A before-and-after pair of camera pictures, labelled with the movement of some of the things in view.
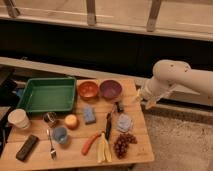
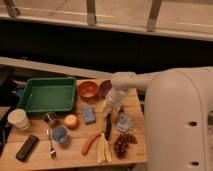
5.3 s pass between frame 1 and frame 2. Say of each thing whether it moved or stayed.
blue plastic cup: stayed
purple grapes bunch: stayed
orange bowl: stayed
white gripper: moved
